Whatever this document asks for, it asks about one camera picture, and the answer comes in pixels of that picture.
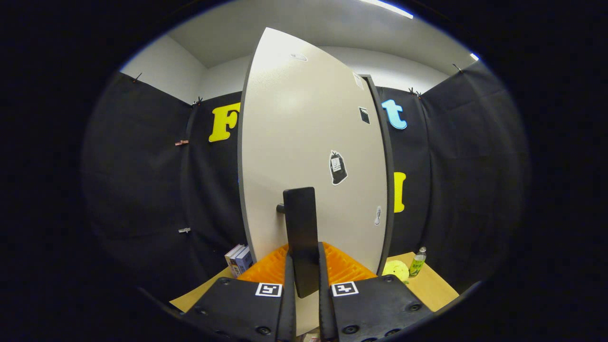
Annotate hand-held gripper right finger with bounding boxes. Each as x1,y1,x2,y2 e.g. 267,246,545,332
317,241,434,342

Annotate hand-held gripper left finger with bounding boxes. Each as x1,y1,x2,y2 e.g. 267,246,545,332
180,243,298,342

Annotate grey shoe cabinet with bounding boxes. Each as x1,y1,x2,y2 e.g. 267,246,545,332
360,74,396,277

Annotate pale spine book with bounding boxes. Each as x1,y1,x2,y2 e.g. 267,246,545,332
225,244,245,276

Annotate yellow crumpled packet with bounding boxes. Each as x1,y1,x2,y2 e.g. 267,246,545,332
382,260,410,284

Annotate green drink bottle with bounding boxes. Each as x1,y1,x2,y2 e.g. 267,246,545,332
409,247,427,278

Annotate black backdrop cloth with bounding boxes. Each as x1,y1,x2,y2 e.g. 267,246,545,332
81,61,530,304

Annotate long ceiling light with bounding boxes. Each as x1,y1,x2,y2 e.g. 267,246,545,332
359,0,414,19

